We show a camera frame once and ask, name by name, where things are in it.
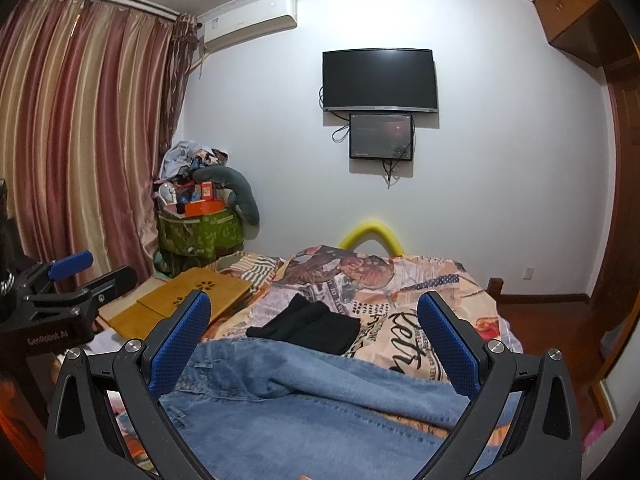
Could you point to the brown wooden wardrobe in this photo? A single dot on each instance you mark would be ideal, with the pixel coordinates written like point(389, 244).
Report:
point(593, 32)

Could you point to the white wall air conditioner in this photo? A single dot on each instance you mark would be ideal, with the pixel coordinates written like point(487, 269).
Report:
point(227, 27)

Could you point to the orange box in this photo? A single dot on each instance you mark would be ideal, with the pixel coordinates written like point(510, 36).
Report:
point(200, 208)

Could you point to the yellow foam tube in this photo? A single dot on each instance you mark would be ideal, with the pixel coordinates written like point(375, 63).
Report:
point(373, 228)

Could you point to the black wall television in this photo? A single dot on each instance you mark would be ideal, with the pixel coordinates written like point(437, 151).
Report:
point(379, 79)

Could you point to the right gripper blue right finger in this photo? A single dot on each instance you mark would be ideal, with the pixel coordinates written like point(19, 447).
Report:
point(456, 344)

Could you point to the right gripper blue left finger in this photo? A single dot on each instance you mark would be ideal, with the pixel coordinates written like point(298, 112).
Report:
point(172, 341)

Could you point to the green fabric storage box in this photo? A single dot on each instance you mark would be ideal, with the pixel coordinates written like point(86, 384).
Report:
point(197, 241)

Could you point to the blue denim jeans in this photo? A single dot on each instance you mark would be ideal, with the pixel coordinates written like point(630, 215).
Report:
point(262, 409)

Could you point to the newspaper print bed quilt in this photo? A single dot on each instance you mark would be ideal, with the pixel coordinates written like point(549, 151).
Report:
point(382, 292)

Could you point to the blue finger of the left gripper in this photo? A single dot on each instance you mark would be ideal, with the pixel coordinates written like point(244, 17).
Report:
point(108, 287)
point(70, 266)

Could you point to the bamboo lap desk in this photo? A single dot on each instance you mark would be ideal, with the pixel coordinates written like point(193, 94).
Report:
point(136, 314)

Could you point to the white wall socket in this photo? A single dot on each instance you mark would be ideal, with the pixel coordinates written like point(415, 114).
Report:
point(528, 273)

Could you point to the pink striped curtain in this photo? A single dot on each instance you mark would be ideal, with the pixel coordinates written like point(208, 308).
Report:
point(91, 94)

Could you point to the grey plush toy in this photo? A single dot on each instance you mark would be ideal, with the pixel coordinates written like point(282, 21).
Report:
point(240, 198)

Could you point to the small black wall monitor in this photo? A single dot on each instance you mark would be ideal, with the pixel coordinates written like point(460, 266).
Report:
point(383, 137)

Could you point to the black folded garment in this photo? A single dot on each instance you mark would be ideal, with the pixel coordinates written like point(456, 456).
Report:
point(311, 325)

